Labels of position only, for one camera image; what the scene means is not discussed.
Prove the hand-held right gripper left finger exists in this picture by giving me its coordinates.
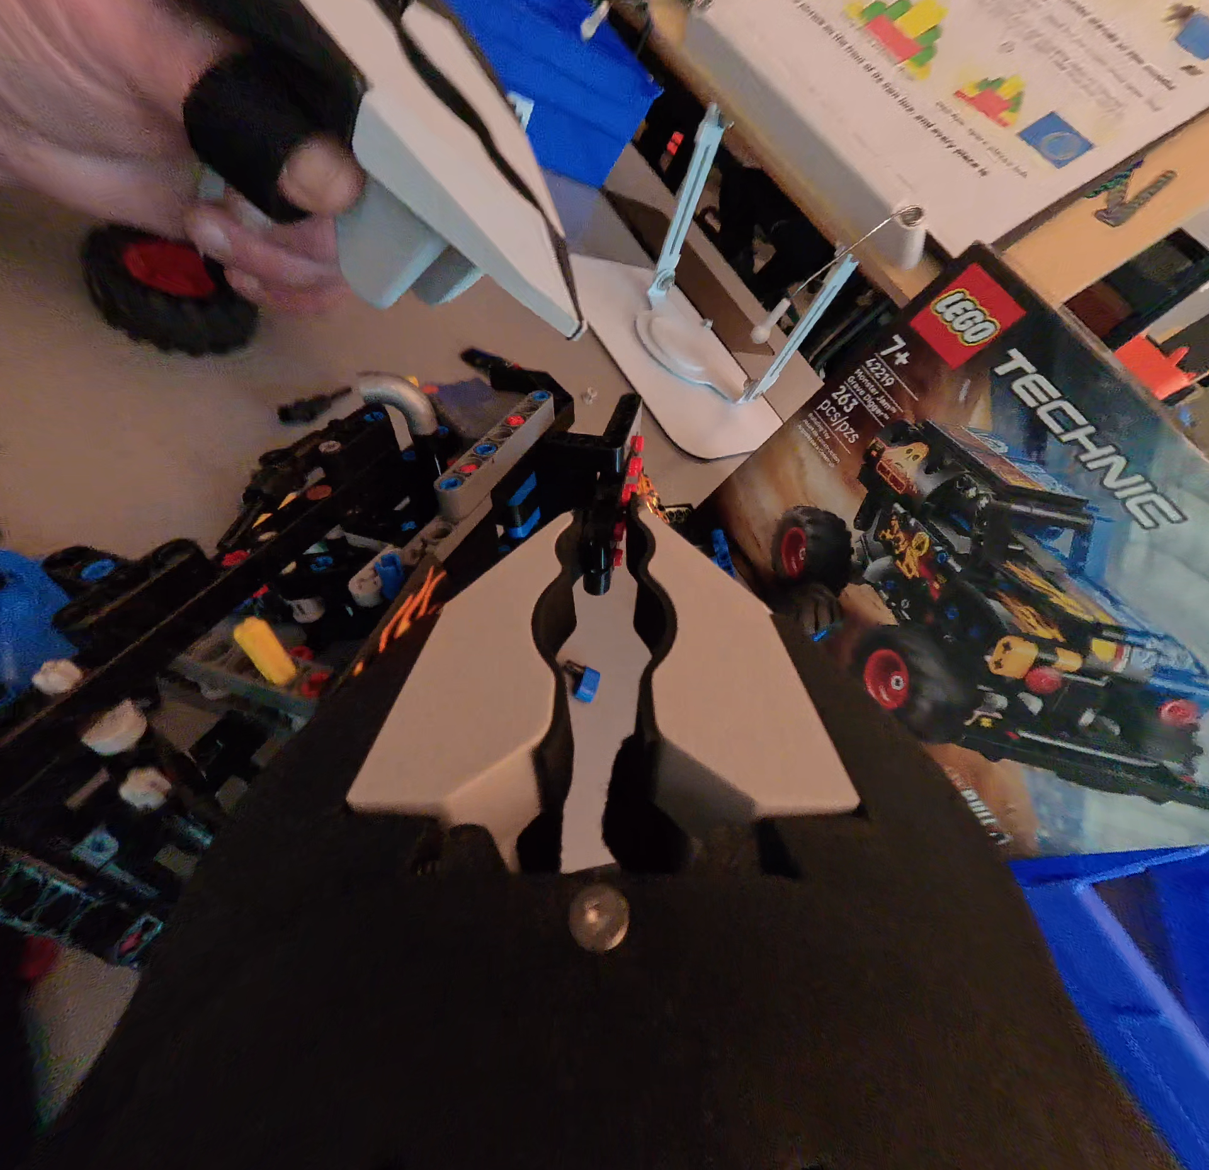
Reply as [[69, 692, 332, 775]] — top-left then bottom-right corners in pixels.
[[346, 512, 580, 844]]

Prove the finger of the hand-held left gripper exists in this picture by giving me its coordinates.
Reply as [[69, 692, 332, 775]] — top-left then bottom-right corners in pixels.
[[399, 0, 572, 239], [268, 0, 589, 341]]

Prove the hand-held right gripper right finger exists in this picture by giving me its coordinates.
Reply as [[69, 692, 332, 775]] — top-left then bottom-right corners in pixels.
[[631, 510, 864, 849]]

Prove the toy truck chassis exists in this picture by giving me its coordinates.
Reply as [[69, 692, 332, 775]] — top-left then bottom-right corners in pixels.
[[0, 345, 580, 967]]

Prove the grey elbow pipe black axle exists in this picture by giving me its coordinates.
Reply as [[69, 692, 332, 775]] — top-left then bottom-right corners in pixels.
[[358, 369, 442, 439]]

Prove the grey desk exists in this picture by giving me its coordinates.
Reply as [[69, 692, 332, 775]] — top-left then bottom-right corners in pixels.
[[0, 178, 833, 1124]]

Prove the person's left hand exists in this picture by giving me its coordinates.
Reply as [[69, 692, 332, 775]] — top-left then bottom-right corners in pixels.
[[0, 0, 368, 314]]

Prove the blue storage bin with tag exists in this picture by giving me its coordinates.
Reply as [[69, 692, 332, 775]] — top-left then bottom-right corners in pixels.
[[417, 0, 664, 188]]

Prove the black pin with shaft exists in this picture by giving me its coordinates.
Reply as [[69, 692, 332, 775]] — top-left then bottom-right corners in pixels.
[[277, 386, 354, 425]]

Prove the white document stand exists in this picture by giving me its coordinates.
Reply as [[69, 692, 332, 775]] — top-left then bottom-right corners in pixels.
[[568, 0, 1209, 461]]

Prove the black wheel with red hub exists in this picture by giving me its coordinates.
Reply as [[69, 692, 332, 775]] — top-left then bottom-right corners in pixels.
[[81, 223, 262, 357]]

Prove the toy truck set box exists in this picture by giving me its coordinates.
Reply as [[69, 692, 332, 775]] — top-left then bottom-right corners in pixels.
[[713, 243, 1209, 859]]

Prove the printed instruction sheet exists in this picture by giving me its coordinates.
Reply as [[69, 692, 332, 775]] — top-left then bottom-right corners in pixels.
[[666, 0, 1209, 255]]

